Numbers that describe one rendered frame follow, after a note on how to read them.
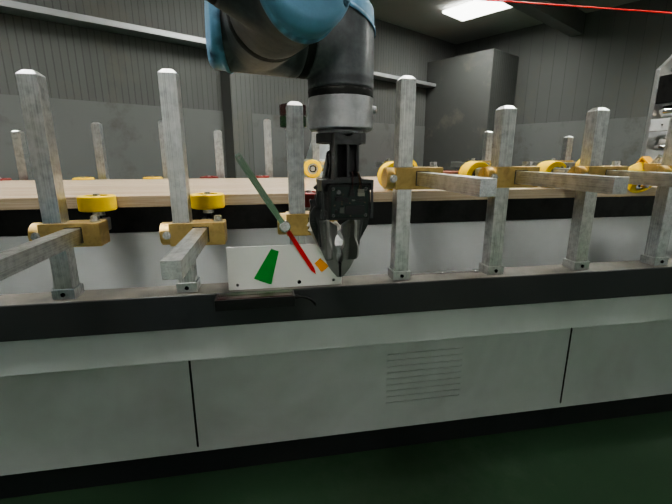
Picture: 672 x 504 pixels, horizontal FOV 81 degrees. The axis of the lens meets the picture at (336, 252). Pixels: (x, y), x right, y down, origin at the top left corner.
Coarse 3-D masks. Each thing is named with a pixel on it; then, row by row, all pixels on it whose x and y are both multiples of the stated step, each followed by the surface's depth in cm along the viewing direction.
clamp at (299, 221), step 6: (282, 216) 88; (288, 216) 87; (294, 216) 87; (300, 216) 88; (306, 216) 88; (294, 222) 88; (300, 222) 88; (306, 222) 88; (294, 228) 88; (300, 228) 88; (306, 228) 88; (282, 234) 89; (294, 234) 88; (300, 234) 88; (306, 234) 89
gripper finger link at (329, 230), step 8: (320, 224) 59; (328, 224) 57; (320, 232) 59; (328, 232) 57; (336, 232) 59; (328, 240) 57; (320, 248) 59; (328, 248) 58; (336, 248) 60; (328, 256) 58; (328, 264) 60; (336, 264) 60; (336, 272) 61
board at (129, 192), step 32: (0, 192) 107; (32, 192) 107; (96, 192) 107; (128, 192) 106; (160, 192) 106; (192, 192) 106; (224, 192) 106; (256, 192) 106; (384, 192) 108; (416, 192) 109; (448, 192) 111; (512, 192) 114; (544, 192) 116; (640, 192) 122
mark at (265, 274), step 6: (270, 252) 88; (276, 252) 88; (270, 258) 89; (276, 258) 89; (264, 264) 89; (270, 264) 89; (258, 270) 89; (264, 270) 89; (270, 270) 89; (258, 276) 89; (264, 276) 89; (270, 276) 90; (264, 282) 90; (270, 282) 90
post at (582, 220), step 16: (592, 112) 96; (608, 112) 95; (592, 128) 97; (592, 144) 97; (592, 160) 98; (576, 192) 102; (592, 192) 100; (576, 208) 103; (592, 208) 101; (576, 224) 103; (592, 224) 102; (576, 240) 103; (576, 256) 103
